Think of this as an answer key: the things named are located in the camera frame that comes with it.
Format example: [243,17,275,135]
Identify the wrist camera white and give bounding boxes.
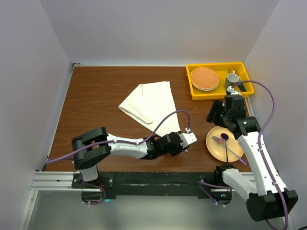
[179,132,197,148]
[226,86,242,96]

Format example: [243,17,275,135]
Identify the yellow plastic tray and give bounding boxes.
[186,62,249,100]

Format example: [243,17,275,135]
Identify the grey white mug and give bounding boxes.
[224,72,241,90]

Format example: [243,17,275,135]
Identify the aluminium frame rail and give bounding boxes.
[30,155,82,191]

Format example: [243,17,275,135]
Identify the orange patterned plate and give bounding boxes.
[190,67,220,91]

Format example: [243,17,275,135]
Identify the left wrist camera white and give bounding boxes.
[179,132,197,148]

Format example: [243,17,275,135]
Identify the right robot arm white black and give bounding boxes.
[206,94,298,222]

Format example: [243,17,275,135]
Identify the cream yellow plate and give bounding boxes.
[206,126,244,163]

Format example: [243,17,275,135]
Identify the dark green utensil in tray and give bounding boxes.
[238,83,247,92]

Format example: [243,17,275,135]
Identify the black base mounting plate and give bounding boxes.
[71,172,232,204]

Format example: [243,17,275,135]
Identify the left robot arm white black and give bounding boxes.
[71,127,197,188]

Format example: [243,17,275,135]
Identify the white cloth napkin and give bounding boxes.
[118,81,176,131]

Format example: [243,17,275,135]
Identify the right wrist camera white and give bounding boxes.
[226,86,242,96]

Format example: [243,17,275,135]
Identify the iridescent purple spoon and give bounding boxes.
[221,133,229,164]

